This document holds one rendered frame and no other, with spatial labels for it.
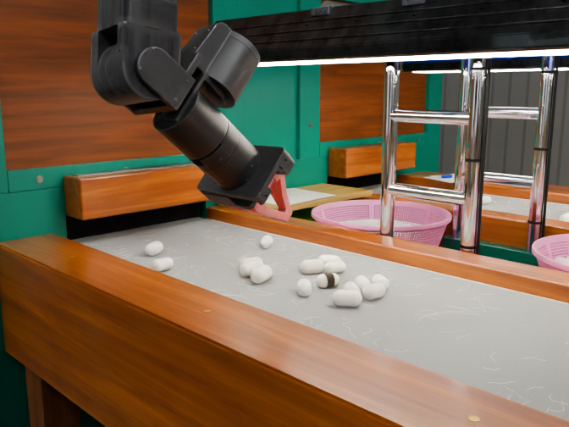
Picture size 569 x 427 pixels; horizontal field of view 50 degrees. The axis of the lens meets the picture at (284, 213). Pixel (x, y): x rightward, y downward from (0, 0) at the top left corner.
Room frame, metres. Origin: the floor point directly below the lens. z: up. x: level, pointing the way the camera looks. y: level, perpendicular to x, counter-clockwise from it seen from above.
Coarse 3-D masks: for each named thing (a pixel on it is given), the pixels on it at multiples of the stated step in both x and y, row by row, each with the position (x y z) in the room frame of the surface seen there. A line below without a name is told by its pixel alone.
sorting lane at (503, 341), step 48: (96, 240) 1.05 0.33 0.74; (144, 240) 1.05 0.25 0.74; (192, 240) 1.05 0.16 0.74; (240, 240) 1.05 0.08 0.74; (288, 240) 1.05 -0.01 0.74; (240, 288) 0.78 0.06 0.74; (288, 288) 0.78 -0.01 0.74; (336, 288) 0.78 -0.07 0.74; (432, 288) 0.78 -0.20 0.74; (480, 288) 0.78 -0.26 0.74; (384, 336) 0.62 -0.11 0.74; (432, 336) 0.62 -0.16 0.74; (480, 336) 0.62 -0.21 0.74; (528, 336) 0.62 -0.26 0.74; (480, 384) 0.51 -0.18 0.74; (528, 384) 0.51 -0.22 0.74
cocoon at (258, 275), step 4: (256, 268) 0.81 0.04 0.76; (260, 268) 0.81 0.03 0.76; (264, 268) 0.81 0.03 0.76; (268, 268) 0.81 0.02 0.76; (252, 272) 0.80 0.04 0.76; (256, 272) 0.80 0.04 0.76; (260, 272) 0.80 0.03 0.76; (264, 272) 0.80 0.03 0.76; (268, 272) 0.81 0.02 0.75; (272, 272) 0.82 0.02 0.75; (252, 276) 0.80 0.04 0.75; (256, 276) 0.79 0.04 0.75; (260, 276) 0.79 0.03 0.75; (264, 276) 0.80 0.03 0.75; (268, 276) 0.81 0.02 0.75; (252, 280) 0.80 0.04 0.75; (256, 280) 0.79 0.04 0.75; (260, 280) 0.80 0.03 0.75; (264, 280) 0.80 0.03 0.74
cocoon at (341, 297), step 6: (336, 294) 0.71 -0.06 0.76; (342, 294) 0.71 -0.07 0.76; (348, 294) 0.71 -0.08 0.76; (354, 294) 0.71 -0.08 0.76; (360, 294) 0.71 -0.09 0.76; (336, 300) 0.71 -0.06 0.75; (342, 300) 0.70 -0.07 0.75; (348, 300) 0.70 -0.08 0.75; (354, 300) 0.70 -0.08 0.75; (360, 300) 0.71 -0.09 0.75; (342, 306) 0.71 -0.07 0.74; (348, 306) 0.71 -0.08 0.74; (354, 306) 0.71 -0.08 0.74
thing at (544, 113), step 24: (552, 72) 1.05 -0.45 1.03; (552, 96) 1.06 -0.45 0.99; (552, 120) 1.05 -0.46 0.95; (456, 144) 1.17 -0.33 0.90; (456, 168) 1.17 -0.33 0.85; (456, 216) 1.16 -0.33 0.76; (528, 216) 1.07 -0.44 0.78; (456, 240) 1.16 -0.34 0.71; (528, 240) 1.06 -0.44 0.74; (528, 264) 1.05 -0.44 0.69
